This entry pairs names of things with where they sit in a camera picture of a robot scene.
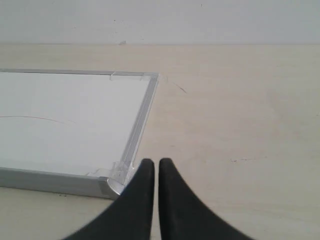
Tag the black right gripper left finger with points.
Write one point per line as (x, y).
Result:
(129, 217)

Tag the white board with aluminium frame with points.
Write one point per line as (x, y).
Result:
(72, 131)

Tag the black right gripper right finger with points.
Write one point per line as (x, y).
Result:
(182, 215)

